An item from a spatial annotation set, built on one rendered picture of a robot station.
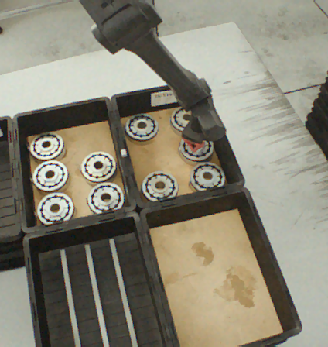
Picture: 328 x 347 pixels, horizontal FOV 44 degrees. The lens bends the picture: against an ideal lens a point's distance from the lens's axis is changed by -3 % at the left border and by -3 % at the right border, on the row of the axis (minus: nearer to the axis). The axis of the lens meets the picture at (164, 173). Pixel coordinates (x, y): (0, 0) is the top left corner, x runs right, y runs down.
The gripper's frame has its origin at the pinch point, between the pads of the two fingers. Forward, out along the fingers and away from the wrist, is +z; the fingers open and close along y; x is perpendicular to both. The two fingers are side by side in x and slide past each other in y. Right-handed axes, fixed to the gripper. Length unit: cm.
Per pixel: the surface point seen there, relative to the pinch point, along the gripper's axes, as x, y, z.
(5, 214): 37, -47, 4
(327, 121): -34, 78, 51
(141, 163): 12.2, -12.5, 3.9
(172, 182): 0.3, -14.8, 1.2
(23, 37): 167, 77, 85
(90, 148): 28.6, -15.6, 3.6
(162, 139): 11.1, -1.4, 4.0
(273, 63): 10, 142, 88
